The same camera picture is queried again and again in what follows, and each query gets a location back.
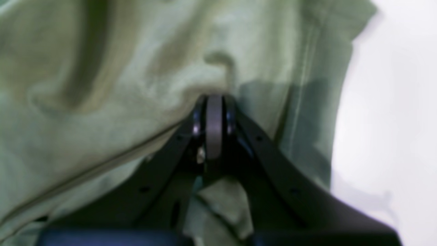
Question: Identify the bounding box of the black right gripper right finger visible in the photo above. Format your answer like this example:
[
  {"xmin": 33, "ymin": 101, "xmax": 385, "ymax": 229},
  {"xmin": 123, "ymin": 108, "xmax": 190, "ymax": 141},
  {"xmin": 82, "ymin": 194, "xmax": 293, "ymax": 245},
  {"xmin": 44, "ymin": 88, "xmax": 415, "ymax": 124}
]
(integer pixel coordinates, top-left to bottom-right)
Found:
[{"xmin": 214, "ymin": 96, "xmax": 401, "ymax": 246}]

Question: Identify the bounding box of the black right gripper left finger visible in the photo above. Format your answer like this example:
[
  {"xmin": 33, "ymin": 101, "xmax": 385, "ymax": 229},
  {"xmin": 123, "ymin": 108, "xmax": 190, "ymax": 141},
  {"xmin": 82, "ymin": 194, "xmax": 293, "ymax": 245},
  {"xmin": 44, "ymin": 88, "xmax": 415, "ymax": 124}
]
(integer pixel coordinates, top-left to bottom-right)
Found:
[{"xmin": 37, "ymin": 96, "xmax": 214, "ymax": 246}]

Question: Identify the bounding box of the green t-shirt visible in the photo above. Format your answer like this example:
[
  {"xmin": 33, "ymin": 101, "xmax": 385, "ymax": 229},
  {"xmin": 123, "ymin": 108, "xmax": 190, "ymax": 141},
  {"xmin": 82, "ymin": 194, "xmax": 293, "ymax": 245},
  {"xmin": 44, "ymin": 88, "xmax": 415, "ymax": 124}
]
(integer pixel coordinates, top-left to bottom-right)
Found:
[{"xmin": 1, "ymin": 0, "xmax": 377, "ymax": 246}]

